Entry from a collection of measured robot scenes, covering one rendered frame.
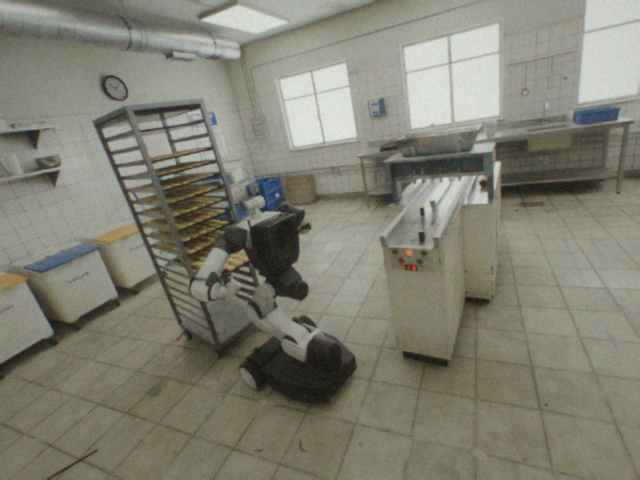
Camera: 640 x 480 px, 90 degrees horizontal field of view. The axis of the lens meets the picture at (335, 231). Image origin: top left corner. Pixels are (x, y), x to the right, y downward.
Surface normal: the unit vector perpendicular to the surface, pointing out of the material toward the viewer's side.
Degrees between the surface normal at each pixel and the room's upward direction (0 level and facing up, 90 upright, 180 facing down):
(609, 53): 90
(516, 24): 90
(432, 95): 90
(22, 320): 92
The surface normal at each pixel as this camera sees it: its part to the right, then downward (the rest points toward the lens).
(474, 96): -0.37, 0.39
